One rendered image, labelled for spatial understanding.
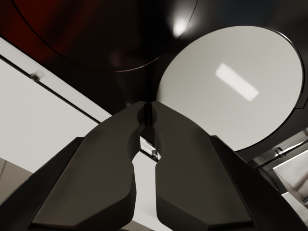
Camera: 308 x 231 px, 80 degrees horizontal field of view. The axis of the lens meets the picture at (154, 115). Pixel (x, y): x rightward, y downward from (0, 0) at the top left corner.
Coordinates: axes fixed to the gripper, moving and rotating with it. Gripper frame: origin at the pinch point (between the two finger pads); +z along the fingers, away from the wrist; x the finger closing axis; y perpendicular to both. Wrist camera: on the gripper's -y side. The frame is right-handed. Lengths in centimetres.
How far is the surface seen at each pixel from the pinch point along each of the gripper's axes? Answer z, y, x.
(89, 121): 9.3, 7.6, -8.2
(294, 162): 3.3, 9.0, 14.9
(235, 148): 1.3, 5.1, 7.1
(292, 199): 0.5, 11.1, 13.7
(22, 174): 92, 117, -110
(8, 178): 92, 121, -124
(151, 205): 9.3, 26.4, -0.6
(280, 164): 3.3, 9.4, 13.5
